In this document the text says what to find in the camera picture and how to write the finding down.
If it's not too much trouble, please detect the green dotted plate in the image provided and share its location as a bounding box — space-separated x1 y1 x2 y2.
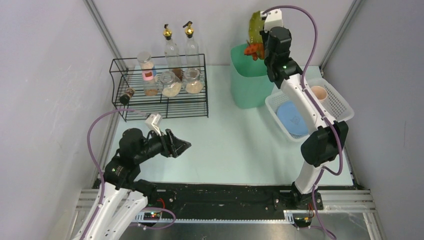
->
248 11 265 44

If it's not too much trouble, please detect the small black cap spice bottle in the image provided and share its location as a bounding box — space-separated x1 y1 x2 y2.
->
119 87 136 106

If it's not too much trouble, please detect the pink lid spice shaker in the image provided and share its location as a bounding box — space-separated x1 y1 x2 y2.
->
142 70 158 96

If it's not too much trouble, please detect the black wire rack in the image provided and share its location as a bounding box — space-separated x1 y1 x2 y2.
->
109 53 209 119

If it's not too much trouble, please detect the round glass jar silver lid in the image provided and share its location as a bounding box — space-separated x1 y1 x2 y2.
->
159 71 182 98

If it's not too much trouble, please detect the pink mug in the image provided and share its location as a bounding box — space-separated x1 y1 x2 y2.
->
310 85 328 103

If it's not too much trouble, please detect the blue plate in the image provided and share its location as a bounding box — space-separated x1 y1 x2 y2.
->
276 101 309 136

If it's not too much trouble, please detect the tall jar blue label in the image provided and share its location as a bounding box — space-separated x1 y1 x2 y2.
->
137 51 155 70

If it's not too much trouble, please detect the oil bottle gold spout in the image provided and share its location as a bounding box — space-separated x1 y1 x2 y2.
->
183 21 201 71
162 24 183 82

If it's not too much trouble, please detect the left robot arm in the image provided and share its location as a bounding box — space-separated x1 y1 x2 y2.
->
74 128 192 240

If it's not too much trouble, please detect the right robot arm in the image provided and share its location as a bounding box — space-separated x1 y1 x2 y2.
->
260 26 349 196

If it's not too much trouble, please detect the orange chicken wing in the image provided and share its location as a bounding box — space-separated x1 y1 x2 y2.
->
243 40 265 61

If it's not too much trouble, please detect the green plastic bin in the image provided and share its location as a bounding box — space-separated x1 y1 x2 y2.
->
230 43 275 109

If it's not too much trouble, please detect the white plastic basket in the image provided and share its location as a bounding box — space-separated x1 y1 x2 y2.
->
264 77 355 143

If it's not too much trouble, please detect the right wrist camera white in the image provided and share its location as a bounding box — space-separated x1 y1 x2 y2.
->
260 8 284 33

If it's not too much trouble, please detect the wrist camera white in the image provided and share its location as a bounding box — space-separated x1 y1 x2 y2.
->
144 113 163 136
260 8 284 33

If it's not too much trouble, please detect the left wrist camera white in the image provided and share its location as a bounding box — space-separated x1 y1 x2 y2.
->
144 113 163 136

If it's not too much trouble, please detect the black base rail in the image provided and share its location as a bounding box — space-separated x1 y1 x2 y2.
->
92 180 324 221

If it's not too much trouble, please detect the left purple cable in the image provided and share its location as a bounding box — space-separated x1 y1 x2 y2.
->
79 109 176 240

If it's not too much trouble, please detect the purple cable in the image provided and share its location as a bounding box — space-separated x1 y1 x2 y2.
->
79 109 176 240
263 4 344 239

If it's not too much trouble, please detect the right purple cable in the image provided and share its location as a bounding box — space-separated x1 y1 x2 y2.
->
263 4 344 239

